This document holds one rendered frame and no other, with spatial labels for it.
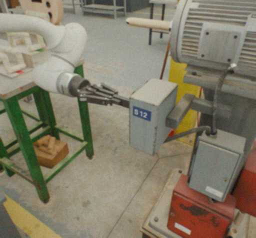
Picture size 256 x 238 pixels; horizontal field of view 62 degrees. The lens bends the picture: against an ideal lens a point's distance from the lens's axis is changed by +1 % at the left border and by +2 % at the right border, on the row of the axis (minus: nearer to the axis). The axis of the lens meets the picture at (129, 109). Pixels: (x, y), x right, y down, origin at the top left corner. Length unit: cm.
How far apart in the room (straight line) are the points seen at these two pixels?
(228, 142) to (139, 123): 33
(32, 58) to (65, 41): 55
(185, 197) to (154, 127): 46
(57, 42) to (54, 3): 60
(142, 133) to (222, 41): 36
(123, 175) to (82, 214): 43
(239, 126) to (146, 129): 35
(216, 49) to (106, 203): 133
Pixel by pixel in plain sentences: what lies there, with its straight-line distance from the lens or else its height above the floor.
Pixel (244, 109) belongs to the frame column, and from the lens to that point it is 81.
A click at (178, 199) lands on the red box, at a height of 59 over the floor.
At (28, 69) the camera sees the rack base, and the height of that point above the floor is 94.
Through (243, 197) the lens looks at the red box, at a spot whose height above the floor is 64.
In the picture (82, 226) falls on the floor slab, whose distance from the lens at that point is 165.
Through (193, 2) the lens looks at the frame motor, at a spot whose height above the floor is 134.
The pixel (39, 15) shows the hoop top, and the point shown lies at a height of 120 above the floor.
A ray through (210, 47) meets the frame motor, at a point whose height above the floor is 123.
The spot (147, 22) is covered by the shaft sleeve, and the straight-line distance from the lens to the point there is 91.
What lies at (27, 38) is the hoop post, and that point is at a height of 110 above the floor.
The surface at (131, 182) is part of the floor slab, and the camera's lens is 181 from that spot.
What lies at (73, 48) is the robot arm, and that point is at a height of 118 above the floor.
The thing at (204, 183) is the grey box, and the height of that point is 73.
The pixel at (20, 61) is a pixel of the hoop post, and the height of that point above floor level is 99.
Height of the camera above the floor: 143
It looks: 33 degrees down
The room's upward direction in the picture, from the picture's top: straight up
